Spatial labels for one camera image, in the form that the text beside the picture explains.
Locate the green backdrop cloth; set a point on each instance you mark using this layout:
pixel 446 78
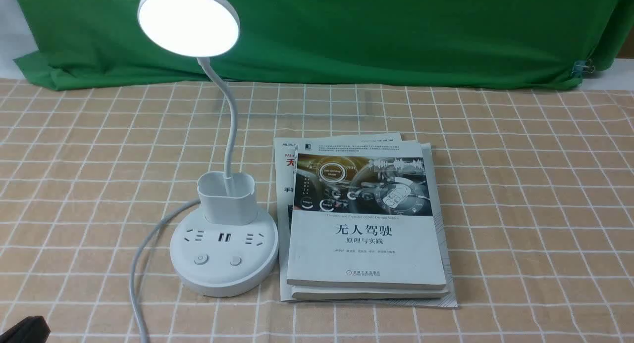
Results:
pixel 498 44

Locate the metal binder clip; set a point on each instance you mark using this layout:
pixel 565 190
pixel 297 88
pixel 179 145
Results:
pixel 582 68

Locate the white desk lamp with base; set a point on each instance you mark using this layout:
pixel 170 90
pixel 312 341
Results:
pixel 229 244

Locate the bottom white red book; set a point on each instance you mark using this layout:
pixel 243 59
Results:
pixel 284 149

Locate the top self-driving textbook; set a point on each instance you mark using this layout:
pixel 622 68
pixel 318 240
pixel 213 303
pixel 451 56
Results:
pixel 366 244

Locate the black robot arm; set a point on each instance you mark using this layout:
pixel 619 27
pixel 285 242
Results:
pixel 32 329

